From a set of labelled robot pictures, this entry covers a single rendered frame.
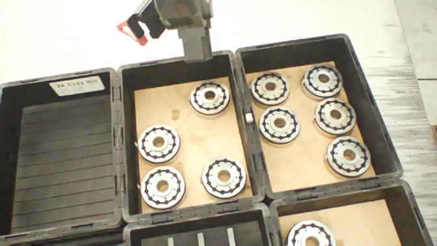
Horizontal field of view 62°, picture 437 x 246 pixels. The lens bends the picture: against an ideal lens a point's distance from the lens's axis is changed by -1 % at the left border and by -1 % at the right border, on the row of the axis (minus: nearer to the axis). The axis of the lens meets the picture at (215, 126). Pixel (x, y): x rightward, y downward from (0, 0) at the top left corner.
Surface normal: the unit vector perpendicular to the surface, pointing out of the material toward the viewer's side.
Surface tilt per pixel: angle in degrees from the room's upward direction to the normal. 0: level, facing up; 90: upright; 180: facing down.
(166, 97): 0
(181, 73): 90
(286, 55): 90
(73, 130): 0
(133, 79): 90
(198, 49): 53
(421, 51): 0
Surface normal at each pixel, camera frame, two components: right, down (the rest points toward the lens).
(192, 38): -0.11, 0.44
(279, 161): -0.04, -0.45
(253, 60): 0.15, 0.88
